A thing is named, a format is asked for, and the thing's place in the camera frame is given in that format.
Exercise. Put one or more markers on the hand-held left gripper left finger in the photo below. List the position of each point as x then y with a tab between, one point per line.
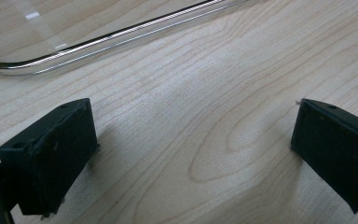
48	161

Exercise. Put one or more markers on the clear plastic container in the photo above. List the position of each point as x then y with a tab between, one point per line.
28	31

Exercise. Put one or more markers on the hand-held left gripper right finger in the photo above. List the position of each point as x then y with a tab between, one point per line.
338	155

